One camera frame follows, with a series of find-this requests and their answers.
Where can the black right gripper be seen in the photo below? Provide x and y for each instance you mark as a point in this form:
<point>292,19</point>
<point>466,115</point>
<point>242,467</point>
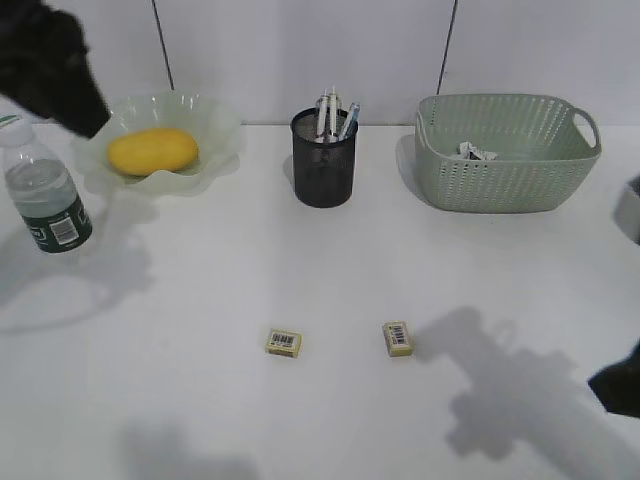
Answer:
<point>617,386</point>

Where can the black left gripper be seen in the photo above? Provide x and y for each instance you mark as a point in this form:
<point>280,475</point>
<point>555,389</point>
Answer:
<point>45,67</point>

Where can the clear water bottle green label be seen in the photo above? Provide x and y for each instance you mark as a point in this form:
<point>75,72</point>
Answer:
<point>42,189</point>

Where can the yellow mango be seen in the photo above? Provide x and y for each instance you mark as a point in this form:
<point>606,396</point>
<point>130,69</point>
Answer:
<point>147,151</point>

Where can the yellow eraser barcode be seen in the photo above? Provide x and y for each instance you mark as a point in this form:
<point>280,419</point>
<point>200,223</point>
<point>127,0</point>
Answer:
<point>397,338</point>
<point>283,343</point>

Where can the waste paper ball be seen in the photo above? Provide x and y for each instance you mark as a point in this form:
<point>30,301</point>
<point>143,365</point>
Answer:
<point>469,151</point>

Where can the beige white pen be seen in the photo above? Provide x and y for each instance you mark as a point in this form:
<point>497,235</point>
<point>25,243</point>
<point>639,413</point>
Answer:
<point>322,105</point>

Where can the grey white pen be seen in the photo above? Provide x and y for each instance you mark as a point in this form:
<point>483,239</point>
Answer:
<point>334,107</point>

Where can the grey blue pen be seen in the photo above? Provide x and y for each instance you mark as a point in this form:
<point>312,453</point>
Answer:
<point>350,122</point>

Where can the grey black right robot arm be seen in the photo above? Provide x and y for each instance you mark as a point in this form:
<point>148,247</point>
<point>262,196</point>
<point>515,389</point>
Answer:
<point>626,215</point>

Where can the translucent green wavy plate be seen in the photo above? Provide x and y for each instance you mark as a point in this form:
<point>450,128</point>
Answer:
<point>214,126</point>

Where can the green plastic woven basket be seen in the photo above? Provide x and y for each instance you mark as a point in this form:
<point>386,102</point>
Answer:
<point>542,155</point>

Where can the black mesh pen holder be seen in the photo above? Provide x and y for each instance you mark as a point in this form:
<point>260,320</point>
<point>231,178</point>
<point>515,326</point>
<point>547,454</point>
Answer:
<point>323,173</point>

